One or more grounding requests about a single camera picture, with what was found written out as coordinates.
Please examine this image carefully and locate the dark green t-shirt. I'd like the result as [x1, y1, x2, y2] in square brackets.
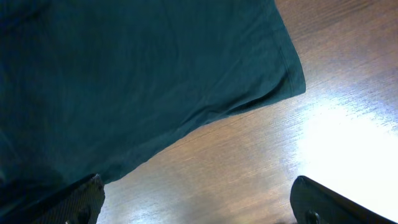
[1, 0, 305, 216]

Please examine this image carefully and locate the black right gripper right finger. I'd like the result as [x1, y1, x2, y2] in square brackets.
[290, 175, 395, 224]

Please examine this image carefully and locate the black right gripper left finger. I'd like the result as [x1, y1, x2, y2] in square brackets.
[1, 174, 105, 224]

